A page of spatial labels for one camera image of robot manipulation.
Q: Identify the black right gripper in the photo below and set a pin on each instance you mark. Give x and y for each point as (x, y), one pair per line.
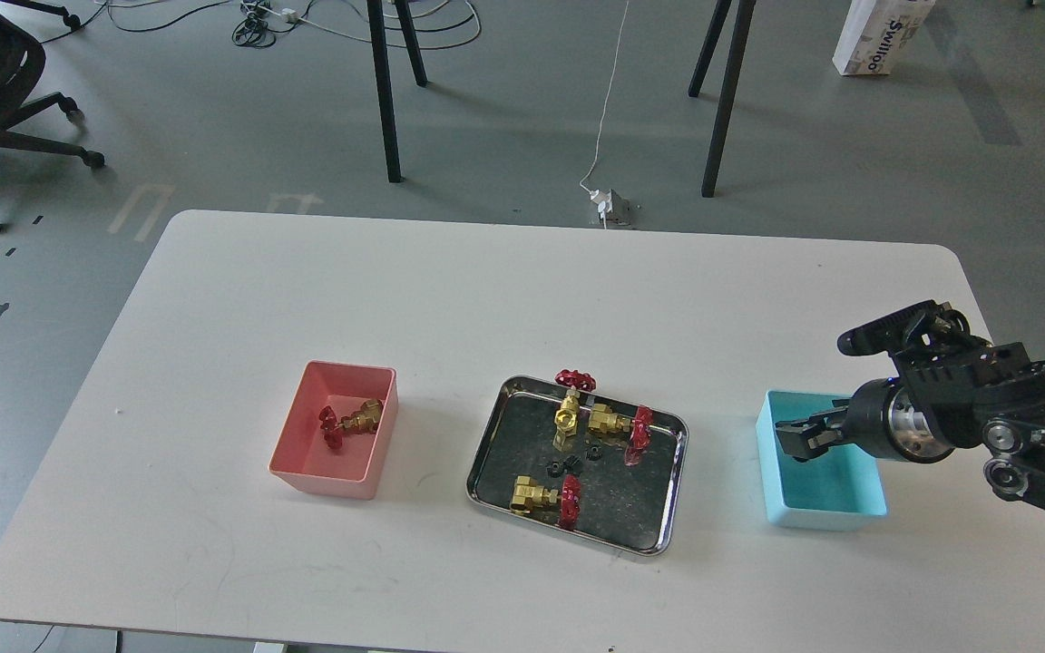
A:
(881, 420)

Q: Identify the stainless steel tray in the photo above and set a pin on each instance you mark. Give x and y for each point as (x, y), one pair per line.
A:
(626, 507)

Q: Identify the brass valve red handle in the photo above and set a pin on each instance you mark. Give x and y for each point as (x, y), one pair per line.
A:
(566, 417)
(528, 496)
(364, 420)
(633, 431)

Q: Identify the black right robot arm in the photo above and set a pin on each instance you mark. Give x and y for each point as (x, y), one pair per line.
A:
(951, 390)

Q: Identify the blue plastic box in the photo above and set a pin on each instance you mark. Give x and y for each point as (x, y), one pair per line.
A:
(839, 491)

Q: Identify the small black gear middle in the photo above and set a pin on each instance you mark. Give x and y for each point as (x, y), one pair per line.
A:
(572, 465)

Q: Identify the white cardboard box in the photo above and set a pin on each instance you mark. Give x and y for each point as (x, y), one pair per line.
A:
(875, 34)

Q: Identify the pink plastic box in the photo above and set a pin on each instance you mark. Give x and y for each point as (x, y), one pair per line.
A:
(301, 457)

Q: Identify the grey floor power socket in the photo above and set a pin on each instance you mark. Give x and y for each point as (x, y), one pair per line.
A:
(612, 211)

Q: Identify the black table leg right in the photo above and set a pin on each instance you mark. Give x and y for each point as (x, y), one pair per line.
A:
(731, 74)

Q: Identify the black table leg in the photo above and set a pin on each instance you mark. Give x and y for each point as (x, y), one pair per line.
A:
(384, 87)
(731, 74)

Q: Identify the black table leg left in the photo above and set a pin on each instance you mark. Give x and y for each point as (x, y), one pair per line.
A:
(384, 87)

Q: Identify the brass valve top red handle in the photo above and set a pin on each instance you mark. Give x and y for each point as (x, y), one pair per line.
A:
(566, 417)

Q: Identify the brass valve bottom red handle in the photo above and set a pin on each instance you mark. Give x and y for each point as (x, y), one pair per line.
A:
(528, 496)

